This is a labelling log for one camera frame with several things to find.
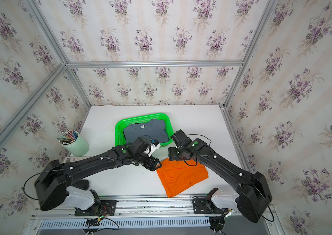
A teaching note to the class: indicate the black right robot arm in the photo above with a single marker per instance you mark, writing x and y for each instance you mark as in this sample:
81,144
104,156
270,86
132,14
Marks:
254,195

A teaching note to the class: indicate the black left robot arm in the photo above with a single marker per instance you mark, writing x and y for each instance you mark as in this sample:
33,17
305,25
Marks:
65,184

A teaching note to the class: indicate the black oval case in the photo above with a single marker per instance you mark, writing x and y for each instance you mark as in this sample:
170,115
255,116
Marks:
82,184

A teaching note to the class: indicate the green plastic basket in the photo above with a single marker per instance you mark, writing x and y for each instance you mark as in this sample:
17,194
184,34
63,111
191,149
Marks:
119,140

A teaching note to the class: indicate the pale green pencil cup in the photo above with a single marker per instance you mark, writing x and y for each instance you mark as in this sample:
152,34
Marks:
79,148

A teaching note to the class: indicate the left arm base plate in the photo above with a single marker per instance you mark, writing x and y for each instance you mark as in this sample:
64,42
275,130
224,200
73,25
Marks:
104,207

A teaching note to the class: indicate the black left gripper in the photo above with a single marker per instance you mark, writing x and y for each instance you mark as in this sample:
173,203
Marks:
153,161

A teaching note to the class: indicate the orange t-shirt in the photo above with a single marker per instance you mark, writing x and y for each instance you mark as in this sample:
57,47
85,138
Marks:
178,176

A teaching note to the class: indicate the aluminium front rail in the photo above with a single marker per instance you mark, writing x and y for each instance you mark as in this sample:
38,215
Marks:
126,207

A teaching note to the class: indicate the grey t-shirt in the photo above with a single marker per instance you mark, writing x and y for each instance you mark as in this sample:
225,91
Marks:
153,129

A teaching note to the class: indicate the coloured pencils bundle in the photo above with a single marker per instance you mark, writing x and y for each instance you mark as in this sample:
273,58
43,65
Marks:
68,137

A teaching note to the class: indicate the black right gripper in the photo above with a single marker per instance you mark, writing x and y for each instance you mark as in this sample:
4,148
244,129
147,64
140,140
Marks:
171,156

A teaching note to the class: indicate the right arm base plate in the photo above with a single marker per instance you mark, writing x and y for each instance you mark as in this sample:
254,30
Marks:
216,202

